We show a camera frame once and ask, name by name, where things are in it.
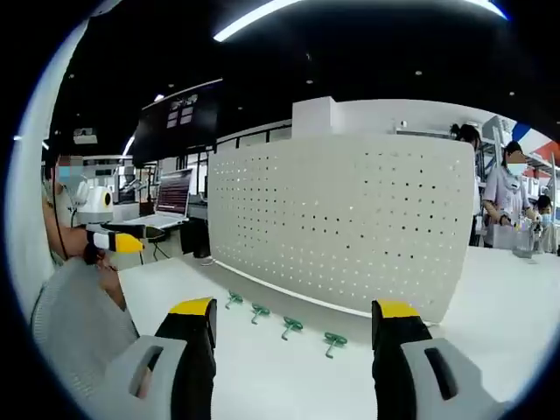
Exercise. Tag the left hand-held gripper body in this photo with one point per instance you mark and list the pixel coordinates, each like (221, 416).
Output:
(94, 210)

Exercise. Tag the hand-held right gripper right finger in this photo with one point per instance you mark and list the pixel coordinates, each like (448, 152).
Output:
(394, 350)

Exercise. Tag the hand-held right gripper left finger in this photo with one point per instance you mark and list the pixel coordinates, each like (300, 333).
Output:
(192, 350)

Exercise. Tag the green hook assembly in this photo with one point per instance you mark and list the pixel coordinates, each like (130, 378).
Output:
(292, 326)
(334, 339)
(234, 298)
(260, 311)

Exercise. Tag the white pegboard mounting plate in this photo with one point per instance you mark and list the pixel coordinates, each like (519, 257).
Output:
(306, 166)

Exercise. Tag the person's left hand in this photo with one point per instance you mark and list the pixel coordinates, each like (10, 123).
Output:
(92, 254)

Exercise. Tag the operator in white shirt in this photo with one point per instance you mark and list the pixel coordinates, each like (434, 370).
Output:
(66, 203)

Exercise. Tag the person's leg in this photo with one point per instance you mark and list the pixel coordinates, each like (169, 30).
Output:
(111, 289)

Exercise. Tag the white laptop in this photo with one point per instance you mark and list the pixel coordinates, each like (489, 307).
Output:
(175, 192)

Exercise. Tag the black box-shaped object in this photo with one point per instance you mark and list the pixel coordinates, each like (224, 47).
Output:
(194, 238)

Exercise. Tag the white ceiling unit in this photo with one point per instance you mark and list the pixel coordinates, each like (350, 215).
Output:
(85, 135)

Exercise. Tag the large black screen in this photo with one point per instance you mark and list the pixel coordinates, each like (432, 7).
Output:
(184, 135)

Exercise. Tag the translucent plastic box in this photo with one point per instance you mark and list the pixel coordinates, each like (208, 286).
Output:
(502, 236)

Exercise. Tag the grey tray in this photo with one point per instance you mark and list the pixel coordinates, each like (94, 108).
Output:
(522, 249)

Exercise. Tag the grey metal shelf rack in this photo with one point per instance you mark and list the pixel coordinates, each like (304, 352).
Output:
(420, 130)

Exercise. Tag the long ceiling light strip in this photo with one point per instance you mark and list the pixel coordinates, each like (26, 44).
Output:
(236, 26)

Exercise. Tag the white shelf unit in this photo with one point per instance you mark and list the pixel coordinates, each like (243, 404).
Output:
(496, 131)

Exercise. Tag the small white camera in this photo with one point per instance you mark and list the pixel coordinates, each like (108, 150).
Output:
(403, 123)

